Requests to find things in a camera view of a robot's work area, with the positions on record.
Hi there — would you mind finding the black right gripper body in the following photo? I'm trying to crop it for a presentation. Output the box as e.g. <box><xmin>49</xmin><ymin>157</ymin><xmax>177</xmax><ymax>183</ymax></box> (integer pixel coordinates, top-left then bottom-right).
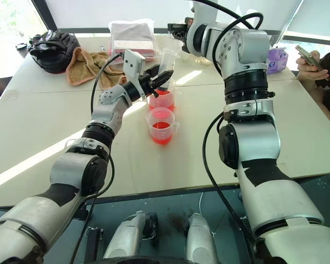
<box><xmin>167</xmin><ymin>16</ymin><xmax>194</xmax><ymax>54</ymax></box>

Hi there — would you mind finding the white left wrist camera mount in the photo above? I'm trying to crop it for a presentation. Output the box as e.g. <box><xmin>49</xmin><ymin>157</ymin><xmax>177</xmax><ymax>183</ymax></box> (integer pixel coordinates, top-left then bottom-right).
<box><xmin>123</xmin><ymin>49</ymin><xmax>147</xmax><ymax>99</ymax></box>

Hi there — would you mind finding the purple tissue pack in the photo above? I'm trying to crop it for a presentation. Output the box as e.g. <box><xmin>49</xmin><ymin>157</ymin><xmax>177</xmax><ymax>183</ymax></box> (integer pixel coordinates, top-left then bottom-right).
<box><xmin>266</xmin><ymin>46</ymin><xmax>289</xmax><ymax>75</ymax></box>

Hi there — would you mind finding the dark rounded robot torso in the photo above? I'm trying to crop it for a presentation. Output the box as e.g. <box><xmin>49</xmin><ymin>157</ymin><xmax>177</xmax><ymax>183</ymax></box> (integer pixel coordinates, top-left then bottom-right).
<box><xmin>98</xmin><ymin>254</ymin><xmax>199</xmax><ymax>264</ymax></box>

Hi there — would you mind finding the person's bare hand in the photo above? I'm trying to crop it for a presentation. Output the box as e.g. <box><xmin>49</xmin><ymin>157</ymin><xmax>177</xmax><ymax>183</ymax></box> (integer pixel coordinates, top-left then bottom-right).
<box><xmin>296</xmin><ymin>50</ymin><xmax>330</xmax><ymax>82</ymax></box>

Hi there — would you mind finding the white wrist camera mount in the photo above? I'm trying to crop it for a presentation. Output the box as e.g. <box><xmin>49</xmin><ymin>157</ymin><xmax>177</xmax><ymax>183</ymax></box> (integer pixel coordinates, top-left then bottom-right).
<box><xmin>123</xmin><ymin>49</ymin><xmax>147</xmax><ymax>99</ymax></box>
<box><xmin>191</xmin><ymin>0</ymin><xmax>219</xmax><ymax>27</ymax></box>

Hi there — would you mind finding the silver smartphone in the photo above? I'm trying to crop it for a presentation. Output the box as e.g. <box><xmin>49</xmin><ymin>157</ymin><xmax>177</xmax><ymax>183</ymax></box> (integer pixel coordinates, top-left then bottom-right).
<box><xmin>295</xmin><ymin>45</ymin><xmax>324</xmax><ymax>71</ymax></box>

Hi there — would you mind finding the tan towel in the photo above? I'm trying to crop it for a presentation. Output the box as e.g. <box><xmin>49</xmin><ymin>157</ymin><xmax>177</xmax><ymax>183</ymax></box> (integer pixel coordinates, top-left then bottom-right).
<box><xmin>65</xmin><ymin>47</ymin><xmax>128</xmax><ymax>90</ymax></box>

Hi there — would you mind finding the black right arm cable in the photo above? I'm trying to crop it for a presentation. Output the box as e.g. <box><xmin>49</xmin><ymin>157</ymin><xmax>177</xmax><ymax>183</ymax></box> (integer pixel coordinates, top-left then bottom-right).
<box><xmin>199</xmin><ymin>0</ymin><xmax>265</xmax><ymax>264</ymax></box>

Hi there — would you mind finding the silver robot leg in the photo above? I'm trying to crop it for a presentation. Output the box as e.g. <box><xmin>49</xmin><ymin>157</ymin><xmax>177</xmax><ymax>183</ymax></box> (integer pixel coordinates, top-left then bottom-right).
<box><xmin>103</xmin><ymin>210</ymin><xmax>159</xmax><ymax>261</ymax></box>
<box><xmin>184</xmin><ymin>212</ymin><xmax>219</xmax><ymax>264</ymax></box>

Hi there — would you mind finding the large clear measuring cup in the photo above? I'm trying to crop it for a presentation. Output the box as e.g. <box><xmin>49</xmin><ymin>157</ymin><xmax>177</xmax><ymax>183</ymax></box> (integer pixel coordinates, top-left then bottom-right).
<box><xmin>147</xmin><ymin>80</ymin><xmax>184</xmax><ymax>113</ymax></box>

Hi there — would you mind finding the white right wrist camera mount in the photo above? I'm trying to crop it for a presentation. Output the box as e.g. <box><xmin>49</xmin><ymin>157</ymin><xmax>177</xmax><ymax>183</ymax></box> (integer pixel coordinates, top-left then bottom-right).
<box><xmin>191</xmin><ymin>0</ymin><xmax>219</xmax><ymax>27</ymax></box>

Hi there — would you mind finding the black backpack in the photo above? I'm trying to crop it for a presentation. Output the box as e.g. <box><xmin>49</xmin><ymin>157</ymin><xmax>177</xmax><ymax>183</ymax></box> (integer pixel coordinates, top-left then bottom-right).
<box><xmin>27</xmin><ymin>29</ymin><xmax>81</xmax><ymax>74</ymax></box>

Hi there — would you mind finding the silver right robot leg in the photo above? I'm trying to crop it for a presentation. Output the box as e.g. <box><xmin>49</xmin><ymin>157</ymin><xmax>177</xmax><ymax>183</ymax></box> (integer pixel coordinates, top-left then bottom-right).
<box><xmin>184</xmin><ymin>212</ymin><xmax>219</xmax><ymax>264</ymax></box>

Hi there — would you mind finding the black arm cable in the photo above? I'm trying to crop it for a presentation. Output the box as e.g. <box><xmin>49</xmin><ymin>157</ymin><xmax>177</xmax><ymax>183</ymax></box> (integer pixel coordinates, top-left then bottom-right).
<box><xmin>199</xmin><ymin>0</ymin><xmax>265</xmax><ymax>264</ymax></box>
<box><xmin>70</xmin><ymin>52</ymin><xmax>127</xmax><ymax>264</ymax></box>

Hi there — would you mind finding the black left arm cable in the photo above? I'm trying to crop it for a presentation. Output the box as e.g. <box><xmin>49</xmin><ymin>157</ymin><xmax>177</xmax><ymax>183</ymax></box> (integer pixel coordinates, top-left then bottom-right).
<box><xmin>70</xmin><ymin>52</ymin><xmax>127</xmax><ymax>264</ymax></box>

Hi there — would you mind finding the thin white cord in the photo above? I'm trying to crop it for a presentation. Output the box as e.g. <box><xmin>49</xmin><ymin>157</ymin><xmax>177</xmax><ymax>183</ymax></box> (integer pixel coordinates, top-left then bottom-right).
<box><xmin>197</xmin><ymin>192</ymin><xmax>218</xmax><ymax>240</ymax></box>

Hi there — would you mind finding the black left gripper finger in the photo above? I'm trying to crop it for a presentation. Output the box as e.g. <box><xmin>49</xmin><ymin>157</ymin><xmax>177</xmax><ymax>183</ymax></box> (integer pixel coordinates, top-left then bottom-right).
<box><xmin>146</xmin><ymin>64</ymin><xmax>162</xmax><ymax>81</ymax></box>
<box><xmin>152</xmin><ymin>69</ymin><xmax>175</xmax><ymax>91</ymax></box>

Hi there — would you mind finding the silver left robot leg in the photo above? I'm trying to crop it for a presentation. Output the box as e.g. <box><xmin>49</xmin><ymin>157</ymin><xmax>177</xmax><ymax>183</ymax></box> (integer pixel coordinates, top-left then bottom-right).
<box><xmin>103</xmin><ymin>210</ymin><xmax>159</xmax><ymax>261</ymax></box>

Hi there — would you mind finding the small clear measuring cup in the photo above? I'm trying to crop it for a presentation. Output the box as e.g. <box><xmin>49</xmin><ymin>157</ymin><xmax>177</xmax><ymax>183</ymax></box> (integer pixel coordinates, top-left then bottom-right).
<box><xmin>145</xmin><ymin>107</ymin><xmax>180</xmax><ymax>145</ymax></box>

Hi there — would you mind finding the clear bag with pink cloth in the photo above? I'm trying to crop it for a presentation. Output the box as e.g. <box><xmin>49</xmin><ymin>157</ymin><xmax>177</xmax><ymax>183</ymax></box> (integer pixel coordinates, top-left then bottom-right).
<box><xmin>107</xmin><ymin>18</ymin><xmax>158</xmax><ymax>65</ymax></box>

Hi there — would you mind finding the black metal bracket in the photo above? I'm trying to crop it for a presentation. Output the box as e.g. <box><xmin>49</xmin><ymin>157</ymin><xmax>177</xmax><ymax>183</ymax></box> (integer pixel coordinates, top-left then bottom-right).
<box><xmin>85</xmin><ymin>227</ymin><xmax>104</xmax><ymax>260</ymax></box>

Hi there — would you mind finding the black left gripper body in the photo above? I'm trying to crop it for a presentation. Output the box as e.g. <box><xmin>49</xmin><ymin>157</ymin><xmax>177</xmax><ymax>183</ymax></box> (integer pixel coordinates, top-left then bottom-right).
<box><xmin>138</xmin><ymin>71</ymin><xmax>158</xmax><ymax>97</ymax></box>

